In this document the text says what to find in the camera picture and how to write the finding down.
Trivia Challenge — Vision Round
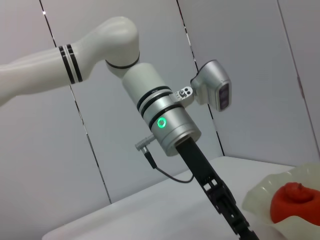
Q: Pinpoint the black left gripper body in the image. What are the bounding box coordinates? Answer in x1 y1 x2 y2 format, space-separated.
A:
174 137 235 209

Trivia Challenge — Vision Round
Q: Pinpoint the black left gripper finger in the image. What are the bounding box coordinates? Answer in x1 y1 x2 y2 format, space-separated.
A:
211 196 261 240

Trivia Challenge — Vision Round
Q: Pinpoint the red-orange toy orange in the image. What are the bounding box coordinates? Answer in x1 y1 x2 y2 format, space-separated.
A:
269 182 320 225

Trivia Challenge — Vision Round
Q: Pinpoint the translucent green fruit plate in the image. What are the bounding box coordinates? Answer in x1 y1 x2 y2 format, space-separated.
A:
241 162 320 240

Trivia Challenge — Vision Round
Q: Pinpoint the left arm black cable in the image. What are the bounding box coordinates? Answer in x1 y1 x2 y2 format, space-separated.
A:
134 134 195 184

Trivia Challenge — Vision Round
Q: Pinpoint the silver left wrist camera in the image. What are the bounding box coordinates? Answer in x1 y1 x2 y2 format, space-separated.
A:
169 59 233 113

